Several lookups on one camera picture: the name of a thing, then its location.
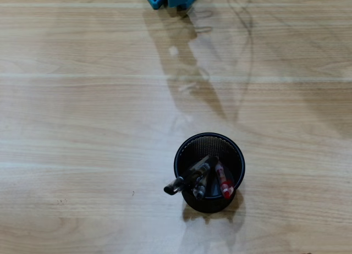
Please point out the black mesh pen holder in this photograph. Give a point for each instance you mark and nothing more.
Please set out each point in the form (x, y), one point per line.
(198, 146)

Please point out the clear pen grey grip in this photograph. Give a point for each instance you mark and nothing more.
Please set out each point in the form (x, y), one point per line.
(199, 193)

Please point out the clear pen black cap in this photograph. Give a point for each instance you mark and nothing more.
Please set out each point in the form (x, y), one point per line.
(173, 186)

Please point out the black retractable pen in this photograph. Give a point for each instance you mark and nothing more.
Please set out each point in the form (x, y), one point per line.
(213, 162)

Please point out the red clear pen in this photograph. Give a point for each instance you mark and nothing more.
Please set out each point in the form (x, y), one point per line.
(224, 182)

